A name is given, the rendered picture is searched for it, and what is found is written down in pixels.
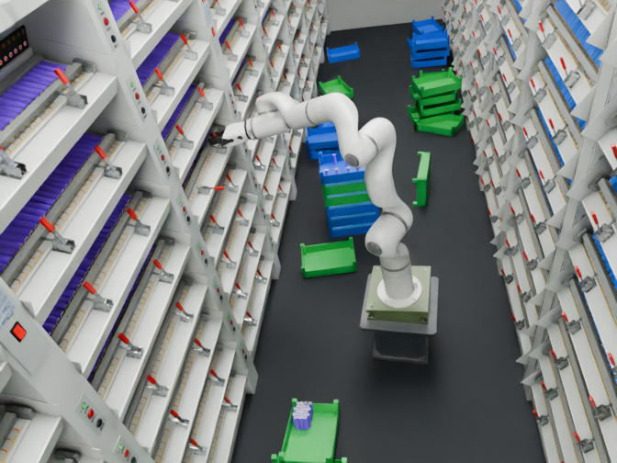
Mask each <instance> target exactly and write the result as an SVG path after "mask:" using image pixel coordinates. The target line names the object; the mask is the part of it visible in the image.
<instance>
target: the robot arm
mask: <svg viewBox="0 0 617 463"><path fill-rule="evenodd" d="M276 107H277V108H278V109H279V111H277V108H276ZM256 108H257V112H258V117H256V118H252V119H247V120H246V121H244V122H239V123H234V124H230V125H229V126H228V127H227V128H226V129H224V130H220V131H219V132H218V131H217V132H213V133H215V134H216V137H213V133H210V136H211V138H208V142H209V144H210V145H215V144H221V146H223V145H225V144H227V147H230V146H234V145H237V144H240V143H243V142H246V141H248V140H253V141H254V140H258V139H262V138H266V137H270V136H275V135H278V134H282V133H286V132H290V129H292V130H300V129H305V128H308V127H312V126H316V125H319V124H323V123H327V122H332V123H333V124H334V126H335V129H336V132H337V136H338V143H339V148H340V152H341V155H342V158H343V160H344V161H345V162H346V163H348V164H349V165H350V166H352V167H355V168H362V167H365V186H366V190H367V194H368V196H369V198H370V200H371V201H372V203H373V204H374V205H375V206H377V207H380V208H382V209H383V210H382V214H381V216H380V217H379V218H378V219H377V220H376V222H375V223H374V224H373V225H372V227H371V228H370V229H369V231H368V232H367V234H366V236H365V247H366V249H367V250H368V251H369V252H370V253H371V254H374V255H377V256H379V260H380V265H381V270H382V275H383V280H382V281H381V282H380V283H379V285H378V288H377V295H378V297H379V299H380V300H381V301H382V302H383V303H384V304H385V305H387V306H388V307H391V308H406V307H408V306H411V305H413V304H414V303H416V302H417V301H418V300H419V298H420V297H421V293H422V287H421V282H420V281H419V280H418V279H417V278H416V277H414V276H413V275H412V274H411V266H410V259H409V250H408V248H407V246H406V245H405V244H404V243H401V242H400V241H401V240H402V239H403V237H404V236H405V235H406V233H407V232H408V231H409V229H410V227H411V225H412V222H413V216H412V213H411V210H410V209H409V207H408V206H407V205H406V204H405V203H404V202H403V201H402V200H401V199H400V198H399V197H398V194H397V192H396V189H395V185H394V180H393V175H392V164H393V158H394V152H395V148H396V132H395V129H394V126H393V125H392V123H391V122H390V121H389V120H387V119H383V118H375V119H372V120H370V121H369V122H368V123H366V124H365V125H364V126H363V127H362V128H361V129H360V130H359V131H358V111H357V108H356V106H355V104H354V103H353V102H352V101H351V100H350V99H349V98H348V97H347V96H345V95H343V94H341V93H330V94H327V95H324V96H319V97H316V98H313V99H310V100H308V101H305V102H302V103H299V104H297V103H296V101H295V100H294V99H293V98H292V97H290V96H288V95H286V94H284V93H280V92H272V93H268V94H265V95H262V96H259V97H258V98H257V99H256ZM222 139H223V140H222Z"/></svg>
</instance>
